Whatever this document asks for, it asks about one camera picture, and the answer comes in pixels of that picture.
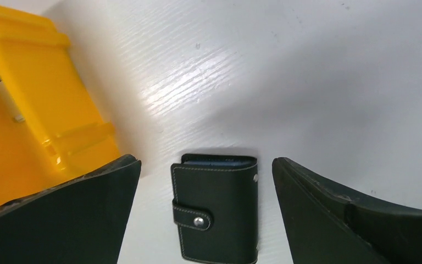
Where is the yellow three-compartment bin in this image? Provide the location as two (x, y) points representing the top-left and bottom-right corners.
(0, 6), (120, 205)

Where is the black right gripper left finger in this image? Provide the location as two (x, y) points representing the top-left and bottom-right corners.
(0, 155), (142, 263)

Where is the black leather card holder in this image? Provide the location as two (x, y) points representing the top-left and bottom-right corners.
(171, 153), (259, 263)

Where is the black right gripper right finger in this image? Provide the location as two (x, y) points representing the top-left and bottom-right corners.
(272, 157), (422, 263)

